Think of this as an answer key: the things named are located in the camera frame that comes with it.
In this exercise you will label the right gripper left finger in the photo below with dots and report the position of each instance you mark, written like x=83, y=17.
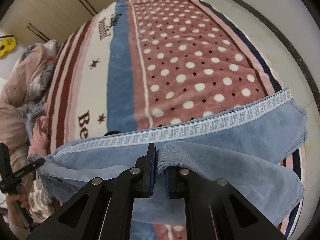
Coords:
x=102, y=209

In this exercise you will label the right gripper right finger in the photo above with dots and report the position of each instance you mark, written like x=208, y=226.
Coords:
x=216, y=209

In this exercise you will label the beige wooden wardrobe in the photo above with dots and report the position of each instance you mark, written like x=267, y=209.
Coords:
x=33, y=21

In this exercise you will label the person's left hand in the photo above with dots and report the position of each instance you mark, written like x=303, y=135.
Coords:
x=21, y=198

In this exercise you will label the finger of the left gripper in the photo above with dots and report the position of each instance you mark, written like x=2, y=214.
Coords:
x=35, y=164

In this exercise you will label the patterned fleece bed blanket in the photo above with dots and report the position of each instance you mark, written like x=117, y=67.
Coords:
x=145, y=64

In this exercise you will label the light blue denim pants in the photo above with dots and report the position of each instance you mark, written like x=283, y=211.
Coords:
x=244, y=146

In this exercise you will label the pink striped duvet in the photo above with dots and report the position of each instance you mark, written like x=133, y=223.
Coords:
x=28, y=80

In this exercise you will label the yellow guitar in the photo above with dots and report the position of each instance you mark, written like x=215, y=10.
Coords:
x=7, y=45

